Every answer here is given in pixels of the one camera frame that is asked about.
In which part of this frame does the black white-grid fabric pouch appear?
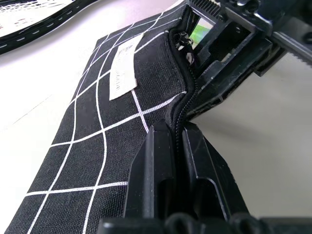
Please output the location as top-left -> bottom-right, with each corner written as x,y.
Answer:
4,3 -> 195,234

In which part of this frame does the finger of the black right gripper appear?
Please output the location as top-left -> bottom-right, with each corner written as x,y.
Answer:
184,38 -> 285,120
184,0 -> 257,72

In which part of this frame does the black and white stitched pouch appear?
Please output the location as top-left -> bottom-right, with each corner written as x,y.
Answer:
0,0 -> 98,56

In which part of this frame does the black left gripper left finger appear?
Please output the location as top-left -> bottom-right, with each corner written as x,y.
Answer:
123,121 -> 176,220

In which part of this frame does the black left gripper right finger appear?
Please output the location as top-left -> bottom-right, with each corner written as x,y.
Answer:
179,122 -> 250,220

